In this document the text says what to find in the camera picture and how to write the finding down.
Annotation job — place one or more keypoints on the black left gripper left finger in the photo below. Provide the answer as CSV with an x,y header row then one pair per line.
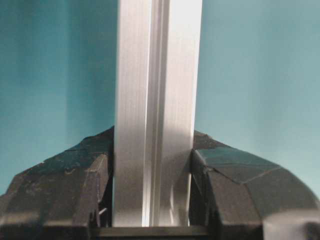
x,y
63,197

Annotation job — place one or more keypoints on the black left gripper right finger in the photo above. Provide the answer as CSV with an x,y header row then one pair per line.
x,y
241,196

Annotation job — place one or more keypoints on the silver aluminium extrusion rail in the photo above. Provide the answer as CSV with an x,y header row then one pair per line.
x,y
158,44

